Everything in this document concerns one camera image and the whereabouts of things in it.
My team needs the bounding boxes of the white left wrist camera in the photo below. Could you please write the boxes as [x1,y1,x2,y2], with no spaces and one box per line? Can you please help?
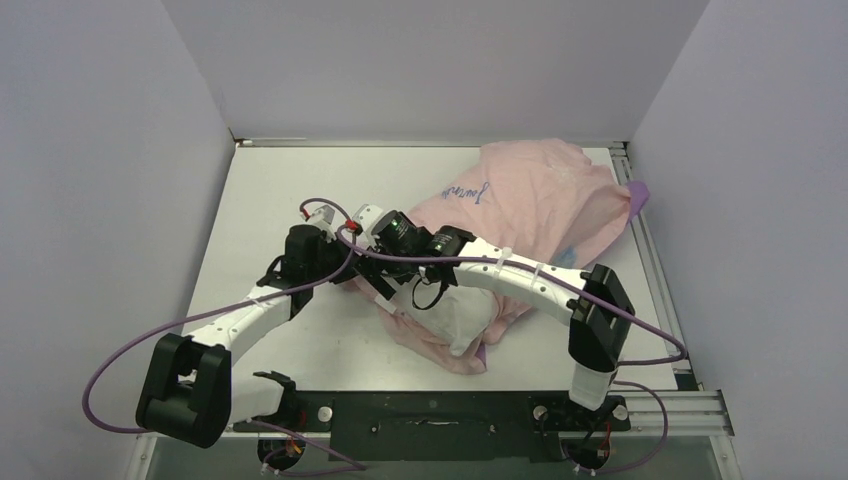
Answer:
[300,204,336,242]

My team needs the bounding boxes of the white pillow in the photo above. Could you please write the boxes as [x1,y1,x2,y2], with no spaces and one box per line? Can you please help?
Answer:
[376,285,497,356]

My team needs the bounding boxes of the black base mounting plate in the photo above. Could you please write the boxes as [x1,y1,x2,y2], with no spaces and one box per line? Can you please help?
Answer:
[231,390,631,464]

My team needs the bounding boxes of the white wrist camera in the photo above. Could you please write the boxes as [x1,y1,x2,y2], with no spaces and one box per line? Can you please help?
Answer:
[300,204,336,242]
[352,204,386,246]

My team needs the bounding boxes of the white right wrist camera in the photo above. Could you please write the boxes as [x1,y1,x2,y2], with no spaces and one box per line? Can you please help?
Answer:
[352,204,386,246]

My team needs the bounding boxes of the purple Elsa print pillowcase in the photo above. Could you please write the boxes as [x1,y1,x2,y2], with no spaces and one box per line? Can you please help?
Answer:
[378,139,649,375]

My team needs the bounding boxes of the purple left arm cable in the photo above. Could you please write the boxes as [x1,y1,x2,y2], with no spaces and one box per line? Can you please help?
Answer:
[81,197,367,478]

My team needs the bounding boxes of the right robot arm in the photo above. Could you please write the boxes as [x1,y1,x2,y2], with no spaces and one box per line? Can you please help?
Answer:
[345,205,634,428]

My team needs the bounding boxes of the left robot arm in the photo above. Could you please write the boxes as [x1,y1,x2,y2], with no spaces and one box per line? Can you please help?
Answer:
[135,220,354,448]

